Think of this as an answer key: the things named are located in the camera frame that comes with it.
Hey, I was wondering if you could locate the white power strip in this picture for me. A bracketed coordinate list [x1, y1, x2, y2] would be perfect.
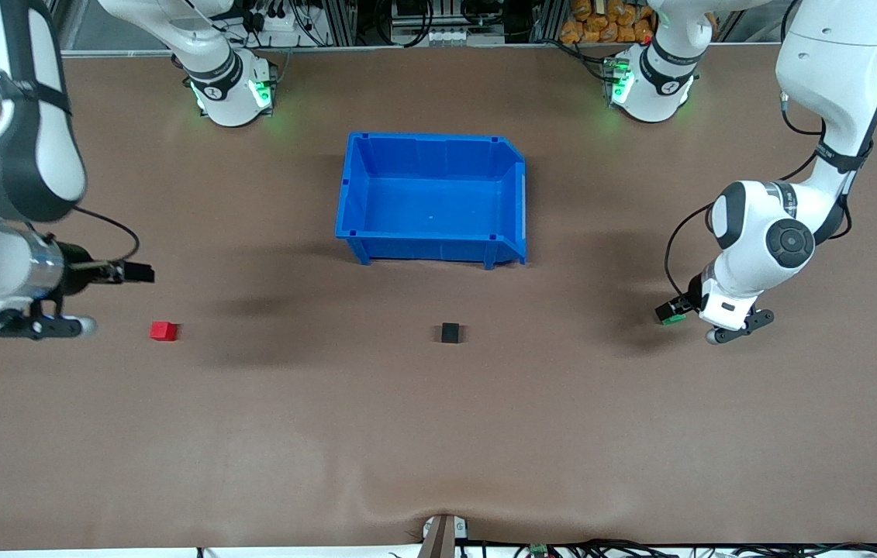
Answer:
[246, 2, 309, 36]

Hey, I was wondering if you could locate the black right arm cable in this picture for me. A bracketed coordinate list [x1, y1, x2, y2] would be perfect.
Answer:
[72, 205, 141, 264]

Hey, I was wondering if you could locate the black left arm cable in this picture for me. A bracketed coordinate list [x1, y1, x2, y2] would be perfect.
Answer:
[664, 89, 855, 300]

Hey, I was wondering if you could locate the metal table edge clamp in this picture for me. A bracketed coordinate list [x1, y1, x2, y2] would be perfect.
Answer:
[421, 514, 470, 558]

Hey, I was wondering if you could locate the blue plastic storage bin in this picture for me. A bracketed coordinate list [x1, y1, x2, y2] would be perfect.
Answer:
[335, 130, 528, 270]

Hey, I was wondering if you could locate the orange packets pile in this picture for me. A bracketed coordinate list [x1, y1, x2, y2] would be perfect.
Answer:
[558, 0, 658, 45]

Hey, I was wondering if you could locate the large table cover mat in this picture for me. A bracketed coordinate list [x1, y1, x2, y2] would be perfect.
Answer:
[0, 43, 877, 551]

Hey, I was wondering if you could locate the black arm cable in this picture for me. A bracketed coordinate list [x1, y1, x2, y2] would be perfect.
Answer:
[72, 205, 141, 264]
[664, 89, 855, 300]

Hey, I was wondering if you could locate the white terminal block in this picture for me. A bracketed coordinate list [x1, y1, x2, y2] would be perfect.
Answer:
[424, 27, 502, 48]

